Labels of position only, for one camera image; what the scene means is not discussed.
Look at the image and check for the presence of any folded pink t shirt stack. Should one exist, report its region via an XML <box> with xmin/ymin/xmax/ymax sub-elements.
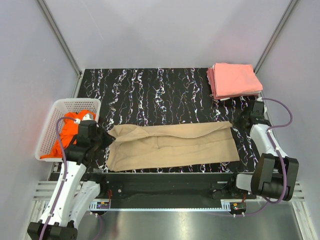
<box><xmin>206</xmin><ymin>63</ymin><xmax>263</xmax><ymax>101</ymax></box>

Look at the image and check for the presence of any left aluminium frame post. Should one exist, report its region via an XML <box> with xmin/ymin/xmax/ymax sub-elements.
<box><xmin>36</xmin><ymin>0</ymin><xmax>85</xmax><ymax>78</ymax></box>

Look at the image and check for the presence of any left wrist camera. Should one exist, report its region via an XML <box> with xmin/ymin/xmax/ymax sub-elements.
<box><xmin>74</xmin><ymin>113</ymin><xmax>95</xmax><ymax>125</ymax></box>

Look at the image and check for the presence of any orange t shirt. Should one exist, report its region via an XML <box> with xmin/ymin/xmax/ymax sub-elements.
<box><xmin>40</xmin><ymin>110</ymin><xmax>96</xmax><ymax>159</ymax></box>

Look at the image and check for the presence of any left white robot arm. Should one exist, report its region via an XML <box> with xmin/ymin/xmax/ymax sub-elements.
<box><xmin>27</xmin><ymin>119</ymin><xmax>114</xmax><ymax>240</ymax></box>

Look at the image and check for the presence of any white plastic laundry basket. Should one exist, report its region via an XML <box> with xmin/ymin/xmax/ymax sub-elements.
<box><xmin>34</xmin><ymin>98</ymin><xmax>102</xmax><ymax>162</ymax></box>

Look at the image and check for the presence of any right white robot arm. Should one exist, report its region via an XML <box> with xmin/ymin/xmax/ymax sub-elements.
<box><xmin>227</xmin><ymin>98</ymin><xmax>299</xmax><ymax>204</ymax></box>

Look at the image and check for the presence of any beige t shirt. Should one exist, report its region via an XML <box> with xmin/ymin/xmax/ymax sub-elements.
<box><xmin>106</xmin><ymin>121</ymin><xmax>240</xmax><ymax>172</ymax></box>

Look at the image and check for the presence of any aluminium frame post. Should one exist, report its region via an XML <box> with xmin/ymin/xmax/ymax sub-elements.
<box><xmin>253</xmin><ymin>0</ymin><xmax>300</xmax><ymax>74</ymax></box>
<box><xmin>36</xmin><ymin>0</ymin><xmax>85</xmax><ymax>78</ymax></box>

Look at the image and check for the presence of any right aluminium frame post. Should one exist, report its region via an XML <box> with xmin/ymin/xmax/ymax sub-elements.
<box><xmin>253</xmin><ymin>0</ymin><xmax>300</xmax><ymax>74</ymax></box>

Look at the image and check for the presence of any white slotted cable duct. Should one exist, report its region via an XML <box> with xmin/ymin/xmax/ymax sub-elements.
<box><xmin>88</xmin><ymin>200</ymin><xmax>231</xmax><ymax>212</ymax></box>

